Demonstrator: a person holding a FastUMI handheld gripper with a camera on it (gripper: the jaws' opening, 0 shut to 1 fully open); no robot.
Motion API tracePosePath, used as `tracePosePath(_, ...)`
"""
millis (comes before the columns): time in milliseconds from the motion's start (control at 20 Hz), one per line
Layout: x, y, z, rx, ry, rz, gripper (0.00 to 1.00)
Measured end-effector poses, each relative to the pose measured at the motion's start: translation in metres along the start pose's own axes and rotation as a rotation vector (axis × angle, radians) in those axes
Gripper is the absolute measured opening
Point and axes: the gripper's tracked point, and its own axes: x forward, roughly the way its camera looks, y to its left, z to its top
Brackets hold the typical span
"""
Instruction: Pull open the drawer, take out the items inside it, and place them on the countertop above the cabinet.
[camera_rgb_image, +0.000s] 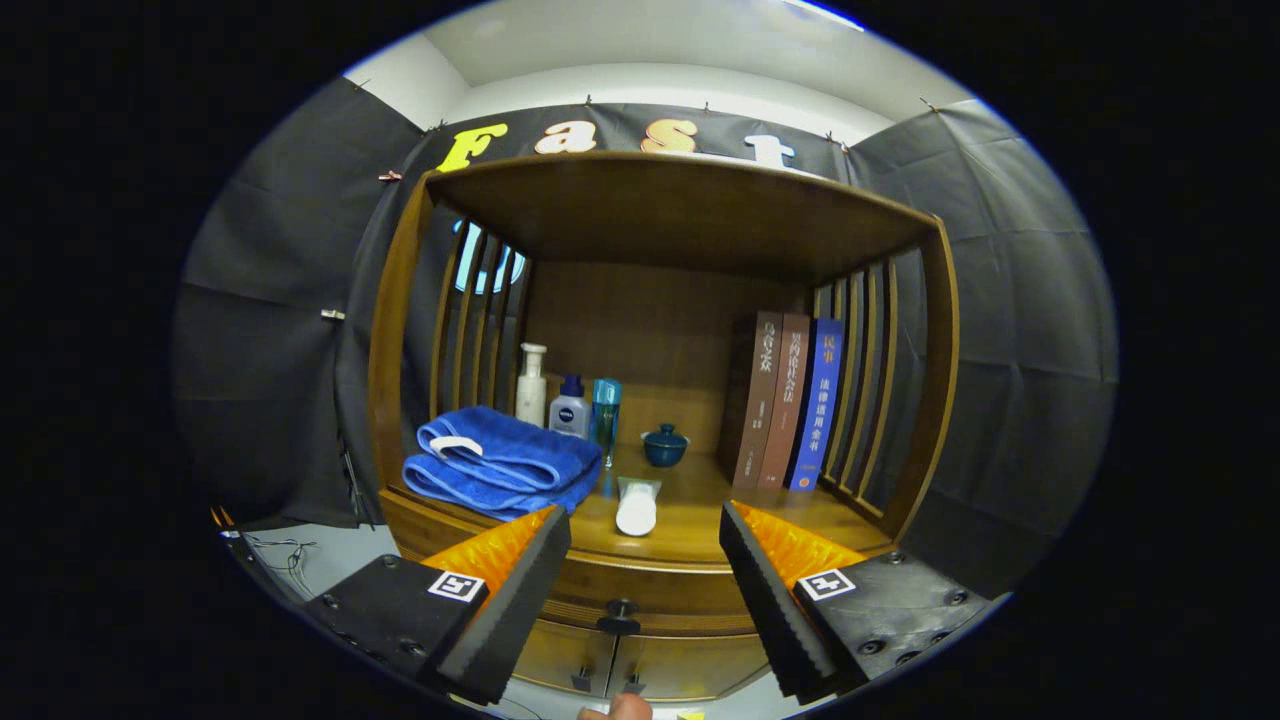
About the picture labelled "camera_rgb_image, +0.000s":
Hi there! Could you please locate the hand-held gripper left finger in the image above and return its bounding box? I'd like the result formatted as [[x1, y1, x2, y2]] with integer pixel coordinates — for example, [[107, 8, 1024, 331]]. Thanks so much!
[[300, 505, 573, 706]]

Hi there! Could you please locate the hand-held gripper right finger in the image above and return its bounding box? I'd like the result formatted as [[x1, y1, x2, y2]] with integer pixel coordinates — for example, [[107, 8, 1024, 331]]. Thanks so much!
[[720, 500, 1001, 701]]

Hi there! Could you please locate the white green tube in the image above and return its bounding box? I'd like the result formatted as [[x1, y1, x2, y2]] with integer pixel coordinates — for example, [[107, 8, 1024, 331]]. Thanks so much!
[[614, 476, 663, 538]]

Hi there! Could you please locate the wooden countertop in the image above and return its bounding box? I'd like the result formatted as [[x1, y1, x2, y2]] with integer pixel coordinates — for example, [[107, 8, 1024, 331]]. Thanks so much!
[[380, 440, 896, 571]]

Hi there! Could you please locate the brown wooden cabinet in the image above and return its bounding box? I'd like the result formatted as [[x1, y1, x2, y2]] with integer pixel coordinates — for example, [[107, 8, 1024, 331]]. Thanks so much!
[[367, 150, 961, 703]]

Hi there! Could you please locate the folded blue towel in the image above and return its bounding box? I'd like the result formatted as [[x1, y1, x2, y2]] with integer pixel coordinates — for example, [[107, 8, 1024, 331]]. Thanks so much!
[[402, 405, 604, 523]]

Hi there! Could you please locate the blue lidded teacup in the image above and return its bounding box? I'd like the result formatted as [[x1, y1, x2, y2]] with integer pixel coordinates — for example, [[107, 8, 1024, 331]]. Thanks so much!
[[641, 423, 690, 469]]

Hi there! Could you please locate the white bottle blue cap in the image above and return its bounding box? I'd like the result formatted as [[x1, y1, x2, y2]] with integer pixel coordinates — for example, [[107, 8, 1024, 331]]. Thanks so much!
[[548, 374, 591, 439]]

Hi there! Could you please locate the clear blue bottle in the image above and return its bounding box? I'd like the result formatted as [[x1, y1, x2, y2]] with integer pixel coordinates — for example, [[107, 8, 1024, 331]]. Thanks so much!
[[591, 378, 623, 469]]

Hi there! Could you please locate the dark brown book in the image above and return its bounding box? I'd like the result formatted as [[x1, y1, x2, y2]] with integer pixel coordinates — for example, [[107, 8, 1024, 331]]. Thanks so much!
[[718, 310, 784, 491]]

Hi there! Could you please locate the reddish brown book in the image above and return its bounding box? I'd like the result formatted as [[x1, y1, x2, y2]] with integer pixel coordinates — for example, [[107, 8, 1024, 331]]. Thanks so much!
[[757, 313, 811, 491]]

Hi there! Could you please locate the white pump bottle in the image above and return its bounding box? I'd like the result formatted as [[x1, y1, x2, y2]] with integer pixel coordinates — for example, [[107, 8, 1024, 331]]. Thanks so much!
[[515, 343, 549, 429]]

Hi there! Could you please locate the blue book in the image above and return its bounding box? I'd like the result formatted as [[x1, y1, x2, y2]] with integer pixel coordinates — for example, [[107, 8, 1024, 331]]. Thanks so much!
[[787, 318, 844, 493]]

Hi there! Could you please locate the black electronic device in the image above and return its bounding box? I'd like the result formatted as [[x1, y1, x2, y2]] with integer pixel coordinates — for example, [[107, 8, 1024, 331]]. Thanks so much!
[[210, 505, 266, 576]]

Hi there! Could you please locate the thin floor cable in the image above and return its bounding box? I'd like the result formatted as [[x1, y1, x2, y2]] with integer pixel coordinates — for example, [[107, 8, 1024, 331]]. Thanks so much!
[[245, 535, 319, 599]]

